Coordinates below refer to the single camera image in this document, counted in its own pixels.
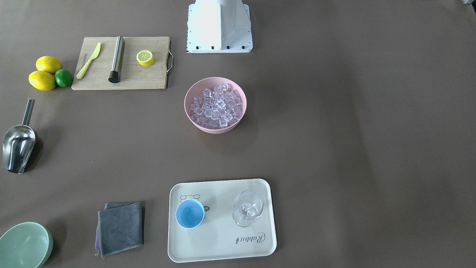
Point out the steel ice scoop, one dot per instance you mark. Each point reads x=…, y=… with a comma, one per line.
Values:
x=18, y=143

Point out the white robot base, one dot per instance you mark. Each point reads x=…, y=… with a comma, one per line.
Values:
x=219, y=26

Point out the pile of clear ice cubes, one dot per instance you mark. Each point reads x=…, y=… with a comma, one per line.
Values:
x=216, y=107

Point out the blue cup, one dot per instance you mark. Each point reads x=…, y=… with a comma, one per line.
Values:
x=190, y=214

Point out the pink bowl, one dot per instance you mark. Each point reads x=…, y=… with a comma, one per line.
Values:
x=211, y=82

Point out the clear wine glass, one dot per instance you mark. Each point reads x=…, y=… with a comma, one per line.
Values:
x=248, y=206

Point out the cream serving tray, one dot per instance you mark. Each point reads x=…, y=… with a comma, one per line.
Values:
x=218, y=236

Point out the half lemon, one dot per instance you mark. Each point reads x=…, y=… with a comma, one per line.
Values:
x=145, y=58

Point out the steel muddler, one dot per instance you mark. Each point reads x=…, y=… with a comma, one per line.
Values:
x=114, y=74

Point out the grey folded cloth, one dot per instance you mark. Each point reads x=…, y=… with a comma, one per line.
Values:
x=119, y=228

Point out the bamboo cutting board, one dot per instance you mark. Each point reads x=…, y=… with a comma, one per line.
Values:
x=132, y=75

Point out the yellow plastic knife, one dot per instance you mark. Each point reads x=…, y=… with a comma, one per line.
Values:
x=93, y=56

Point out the green lime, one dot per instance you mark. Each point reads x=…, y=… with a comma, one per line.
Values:
x=63, y=78

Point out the lower whole lemon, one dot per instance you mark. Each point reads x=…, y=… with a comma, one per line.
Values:
x=42, y=80

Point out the whole lemon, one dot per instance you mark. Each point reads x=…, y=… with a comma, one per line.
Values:
x=48, y=64
x=42, y=80

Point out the upper whole lemon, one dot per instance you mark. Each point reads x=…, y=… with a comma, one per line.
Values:
x=48, y=64

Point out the green bowl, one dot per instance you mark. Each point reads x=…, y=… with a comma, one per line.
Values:
x=26, y=245

